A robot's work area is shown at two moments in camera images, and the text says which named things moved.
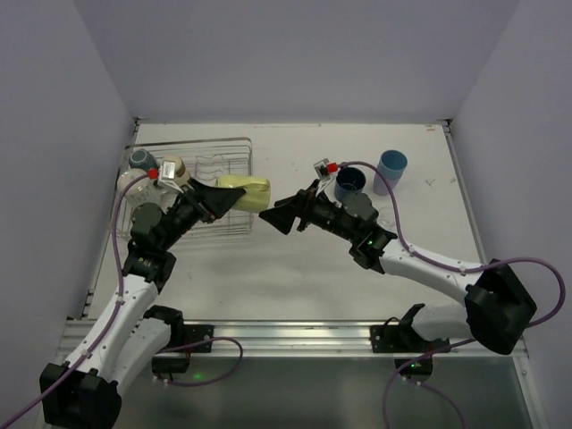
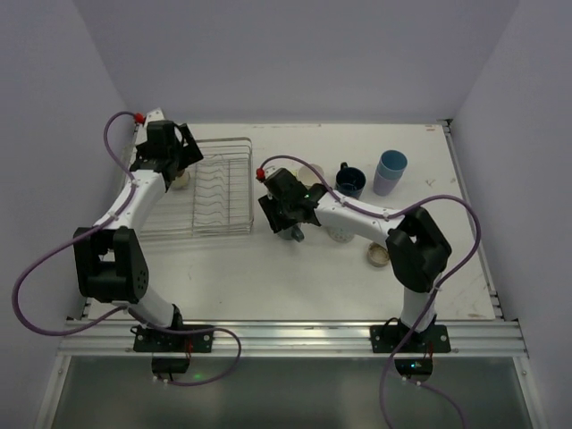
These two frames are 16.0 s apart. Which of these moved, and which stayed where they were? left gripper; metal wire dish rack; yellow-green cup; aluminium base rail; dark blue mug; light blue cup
Moved: left gripper; yellow-green cup
Stayed: dark blue mug; aluminium base rail; metal wire dish rack; light blue cup
